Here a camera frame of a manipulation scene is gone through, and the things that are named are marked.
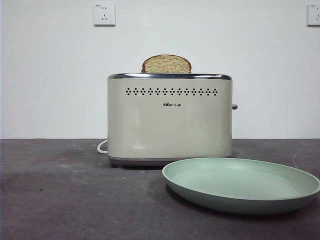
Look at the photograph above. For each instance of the light brown bread slice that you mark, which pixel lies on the light brown bread slice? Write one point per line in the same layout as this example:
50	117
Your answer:
167	65

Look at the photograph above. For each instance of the pale green round plate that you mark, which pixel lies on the pale green round plate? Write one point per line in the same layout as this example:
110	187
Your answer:
237	180

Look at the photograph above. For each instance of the cream two-slot toaster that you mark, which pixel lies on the cream two-slot toaster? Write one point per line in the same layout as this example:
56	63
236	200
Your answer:
170	125

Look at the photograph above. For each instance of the grey toaster lever knob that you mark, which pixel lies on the grey toaster lever knob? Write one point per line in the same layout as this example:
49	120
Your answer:
235	107

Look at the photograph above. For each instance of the white wall socket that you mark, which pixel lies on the white wall socket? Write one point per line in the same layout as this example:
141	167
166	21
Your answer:
105	15
314	15

